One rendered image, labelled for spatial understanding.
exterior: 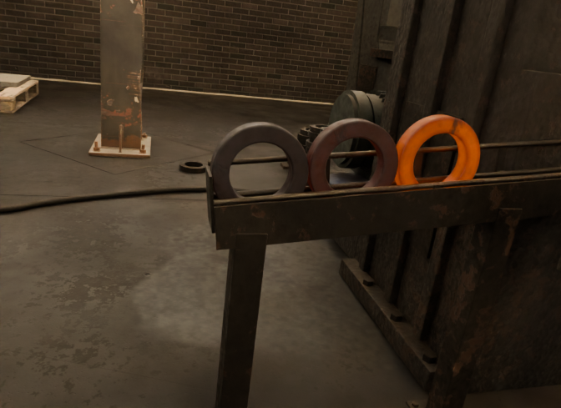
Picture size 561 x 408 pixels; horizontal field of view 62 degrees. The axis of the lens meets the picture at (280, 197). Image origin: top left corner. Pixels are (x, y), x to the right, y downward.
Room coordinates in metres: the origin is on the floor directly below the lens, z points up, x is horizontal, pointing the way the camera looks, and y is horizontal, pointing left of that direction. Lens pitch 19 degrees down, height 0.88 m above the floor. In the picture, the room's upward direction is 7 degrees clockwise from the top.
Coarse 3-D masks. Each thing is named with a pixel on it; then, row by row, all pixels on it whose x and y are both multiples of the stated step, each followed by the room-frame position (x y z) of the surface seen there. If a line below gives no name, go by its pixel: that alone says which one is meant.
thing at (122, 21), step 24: (120, 0) 3.12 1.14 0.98; (144, 0) 3.45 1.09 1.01; (120, 24) 3.12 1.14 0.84; (120, 48) 3.12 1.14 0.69; (120, 72) 3.12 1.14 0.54; (120, 96) 3.13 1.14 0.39; (120, 120) 3.13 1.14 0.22; (96, 144) 3.00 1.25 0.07; (120, 144) 3.05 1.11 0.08; (144, 144) 3.10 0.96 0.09
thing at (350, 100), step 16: (352, 96) 2.25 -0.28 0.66; (368, 96) 2.27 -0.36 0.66; (384, 96) 2.28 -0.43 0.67; (336, 112) 2.36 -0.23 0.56; (352, 112) 2.17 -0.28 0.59; (368, 112) 2.16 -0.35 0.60; (352, 144) 2.13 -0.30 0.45; (368, 144) 2.13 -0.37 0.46; (336, 160) 2.27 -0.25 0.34; (352, 160) 2.15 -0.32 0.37; (368, 160) 2.19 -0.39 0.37; (368, 176) 2.25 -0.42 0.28; (304, 192) 2.53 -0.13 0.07; (336, 240) 2.00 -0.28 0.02; (352, 240) 1.85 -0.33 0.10; (352, 256) 1.82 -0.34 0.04
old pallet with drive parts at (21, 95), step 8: (32, 80) 5.01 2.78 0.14; (0, 88) 4.30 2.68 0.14; (8, 88) 4.31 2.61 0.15; (16, 88) 4.36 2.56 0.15; (24, 88) 4.42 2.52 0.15; (32, 88) 4.92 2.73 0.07; (0, 96) 3.91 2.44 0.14; (8, 96) 3.95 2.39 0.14; (16, 96) 4.41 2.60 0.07; (24, 96) 4.43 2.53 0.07; (32, 96) 4.77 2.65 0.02; (0, 104) 3.91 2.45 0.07; (8, 104) 3.93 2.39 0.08; (16, 104) 4.23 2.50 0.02; (0, 112) 3.91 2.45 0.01; (8, 112) 3.93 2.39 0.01
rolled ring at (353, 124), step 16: (336, 128) 0.86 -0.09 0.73; (352, 128) 0.87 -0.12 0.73; (368, 128) 0.88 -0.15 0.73; (320, 144) 0.85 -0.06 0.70; (336, 144) 0.86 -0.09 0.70; (384, 144) 0.89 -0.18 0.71; (320, 160) 0.85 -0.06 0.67; (384, 160) 0.89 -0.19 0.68; (320, 176) 0.85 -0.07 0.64; (384, 176) 0.89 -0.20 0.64; (384, 192) 0.89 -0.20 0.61
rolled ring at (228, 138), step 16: (240, 128) 0.82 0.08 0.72; (256, 128) 0.82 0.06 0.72; (272, 128) 0.83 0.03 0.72; (224, 144) 0.80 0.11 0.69; (240, 144) 0.81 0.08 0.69; (288, 144) 0.84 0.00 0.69; (224, 160) 0.80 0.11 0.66; (288, 160) 0.86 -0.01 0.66; (304, 160) 0.84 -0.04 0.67; (224, 176) 0.80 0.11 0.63; (288, 176) 0.86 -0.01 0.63; (304, 176) 0.85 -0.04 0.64; (224, 192) 0.81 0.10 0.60; (288, 192) 0.84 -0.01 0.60
